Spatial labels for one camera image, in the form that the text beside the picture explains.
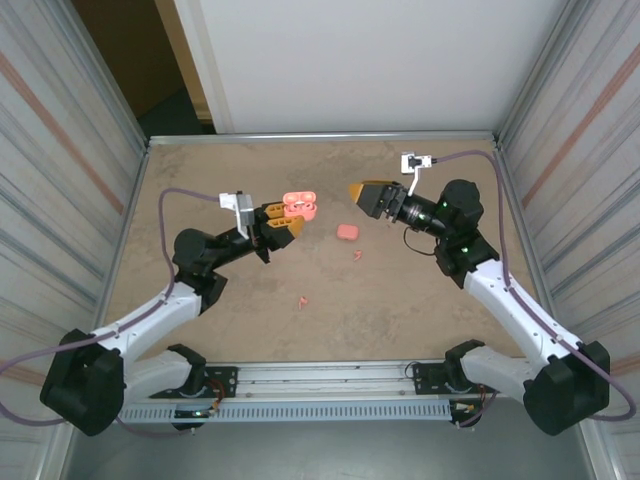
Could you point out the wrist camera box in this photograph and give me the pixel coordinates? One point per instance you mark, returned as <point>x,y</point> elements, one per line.
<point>245,210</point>
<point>415,161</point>

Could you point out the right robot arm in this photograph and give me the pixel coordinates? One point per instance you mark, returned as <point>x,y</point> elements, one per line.
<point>520,310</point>

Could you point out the pink earbud charging case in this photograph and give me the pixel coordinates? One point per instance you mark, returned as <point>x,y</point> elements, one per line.
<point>302,211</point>
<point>347,232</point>

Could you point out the aluminium side rail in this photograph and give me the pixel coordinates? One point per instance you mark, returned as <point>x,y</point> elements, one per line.
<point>138,180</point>
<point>517,212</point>

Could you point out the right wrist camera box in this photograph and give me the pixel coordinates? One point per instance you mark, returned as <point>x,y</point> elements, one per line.
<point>415,161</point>

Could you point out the small controller board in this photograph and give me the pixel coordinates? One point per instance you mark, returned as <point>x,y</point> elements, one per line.
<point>192,414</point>
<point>462,407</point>

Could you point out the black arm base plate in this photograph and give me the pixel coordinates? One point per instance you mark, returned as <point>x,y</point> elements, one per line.
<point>225,375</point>
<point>425,385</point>

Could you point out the white door frame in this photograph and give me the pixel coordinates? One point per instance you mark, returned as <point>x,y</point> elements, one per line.
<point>202,60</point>

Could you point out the grey metal sheet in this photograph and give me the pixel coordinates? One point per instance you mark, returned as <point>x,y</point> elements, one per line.
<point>325,455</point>

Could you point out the aluminium corner post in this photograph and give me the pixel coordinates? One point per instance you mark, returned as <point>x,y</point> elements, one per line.
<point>109,80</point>
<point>529,75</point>

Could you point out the brown wooden door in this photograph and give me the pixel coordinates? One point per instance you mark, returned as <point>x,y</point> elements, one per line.
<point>130,40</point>

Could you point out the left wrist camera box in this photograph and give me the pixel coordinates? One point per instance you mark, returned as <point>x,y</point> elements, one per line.
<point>245,210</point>

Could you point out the aluminium table end bar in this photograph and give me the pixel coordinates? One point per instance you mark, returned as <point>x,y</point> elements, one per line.
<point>320,136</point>

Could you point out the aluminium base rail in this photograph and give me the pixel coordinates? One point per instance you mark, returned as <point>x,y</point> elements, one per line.
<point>325,375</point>

